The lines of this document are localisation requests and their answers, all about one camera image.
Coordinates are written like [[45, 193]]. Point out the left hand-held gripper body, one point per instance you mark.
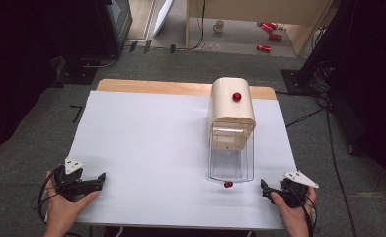
[[69, 184]]

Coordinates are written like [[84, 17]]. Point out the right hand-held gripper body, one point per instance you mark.
[[295, 192]]

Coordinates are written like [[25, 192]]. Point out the person's right hand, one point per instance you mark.
[[292, 217]]

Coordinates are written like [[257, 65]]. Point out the person's left hand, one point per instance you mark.
[[62, 210]]

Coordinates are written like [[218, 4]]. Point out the white table sheet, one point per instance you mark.
[[147, 158]]

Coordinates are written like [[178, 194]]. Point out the cream and clear lidded container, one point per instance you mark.
[[230, 108]]

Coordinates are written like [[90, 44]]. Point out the wooden table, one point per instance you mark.
[[154, 87]]

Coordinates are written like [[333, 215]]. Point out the red can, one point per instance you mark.
[[264, 48], [275, 37], [269, 26]]

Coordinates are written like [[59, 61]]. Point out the black stand with base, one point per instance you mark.
[[315, 42]]

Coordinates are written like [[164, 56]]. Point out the dark monitor on stand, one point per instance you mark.
[[116, 23]]

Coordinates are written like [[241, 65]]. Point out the beige mug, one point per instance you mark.
[[218, 26]]

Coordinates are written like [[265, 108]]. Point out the white board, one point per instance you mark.
[[162, 15]]

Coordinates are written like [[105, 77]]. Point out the black stand base plate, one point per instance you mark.
[[77, 74]]

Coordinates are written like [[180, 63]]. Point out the light wooden shelf frame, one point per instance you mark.
[[246, 8]]

